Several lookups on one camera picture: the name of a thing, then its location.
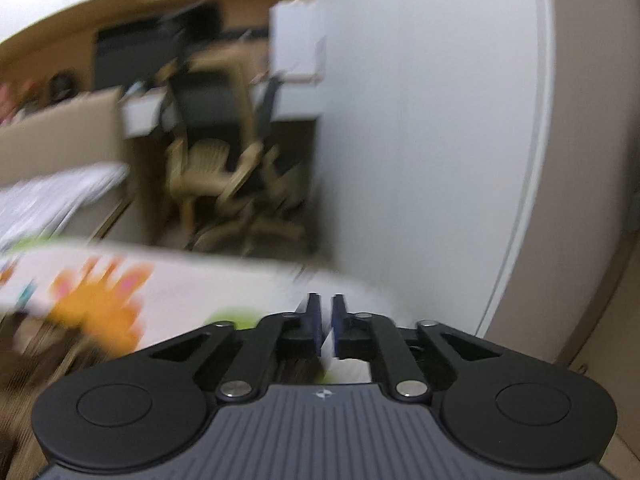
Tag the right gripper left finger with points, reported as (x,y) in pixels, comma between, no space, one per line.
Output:
(276,339)

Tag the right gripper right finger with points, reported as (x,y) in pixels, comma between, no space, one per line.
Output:
(375,339)

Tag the cartoon animal print bedsheet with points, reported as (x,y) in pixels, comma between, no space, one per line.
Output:
(130,297)

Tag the beige mesh office chair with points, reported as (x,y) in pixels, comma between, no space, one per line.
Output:
(230,179)

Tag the white desk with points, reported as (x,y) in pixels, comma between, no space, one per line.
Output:
(295,102)

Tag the beige bed headboard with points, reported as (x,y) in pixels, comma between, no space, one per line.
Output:
(77,133)

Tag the white quilted mattress pad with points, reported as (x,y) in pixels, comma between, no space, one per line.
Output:
(42,206)

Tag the black computer monitor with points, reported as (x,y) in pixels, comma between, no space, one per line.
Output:
(136,51)

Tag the white paper on wall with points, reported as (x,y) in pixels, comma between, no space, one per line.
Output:
(297,40)

